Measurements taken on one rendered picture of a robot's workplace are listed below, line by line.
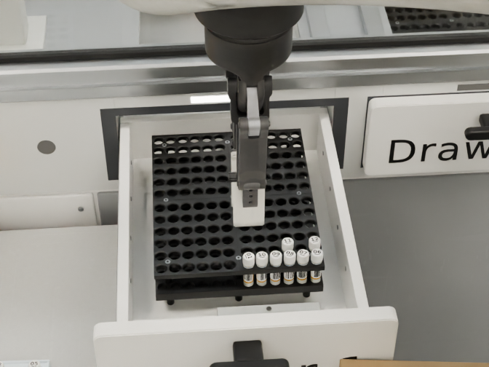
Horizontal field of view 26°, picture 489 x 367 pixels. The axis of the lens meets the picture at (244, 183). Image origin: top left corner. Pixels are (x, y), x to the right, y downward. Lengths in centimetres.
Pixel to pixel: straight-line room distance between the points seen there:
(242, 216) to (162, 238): 13
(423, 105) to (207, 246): 32
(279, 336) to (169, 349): 10
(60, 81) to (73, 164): 13
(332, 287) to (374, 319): 15
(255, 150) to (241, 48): 10
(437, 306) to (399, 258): 12
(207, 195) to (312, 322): 23
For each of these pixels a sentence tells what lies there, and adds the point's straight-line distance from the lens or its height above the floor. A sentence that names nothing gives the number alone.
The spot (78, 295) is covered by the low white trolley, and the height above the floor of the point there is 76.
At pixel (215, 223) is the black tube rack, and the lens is 114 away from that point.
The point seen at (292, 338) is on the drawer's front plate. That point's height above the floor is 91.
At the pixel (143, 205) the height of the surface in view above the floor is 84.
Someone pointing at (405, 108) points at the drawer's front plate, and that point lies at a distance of 126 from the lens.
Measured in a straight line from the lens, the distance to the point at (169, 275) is 109.
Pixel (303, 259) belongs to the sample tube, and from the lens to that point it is 109.
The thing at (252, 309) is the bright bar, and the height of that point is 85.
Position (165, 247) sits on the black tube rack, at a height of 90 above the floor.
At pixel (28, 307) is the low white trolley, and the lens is 127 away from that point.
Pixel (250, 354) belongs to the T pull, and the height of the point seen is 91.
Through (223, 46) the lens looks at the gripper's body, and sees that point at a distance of 88.
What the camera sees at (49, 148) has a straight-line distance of 129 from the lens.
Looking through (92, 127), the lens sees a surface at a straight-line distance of 127.
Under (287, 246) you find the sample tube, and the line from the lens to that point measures 110.
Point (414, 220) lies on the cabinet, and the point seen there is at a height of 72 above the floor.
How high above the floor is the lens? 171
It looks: 43 degrees down
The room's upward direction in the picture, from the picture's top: straight up
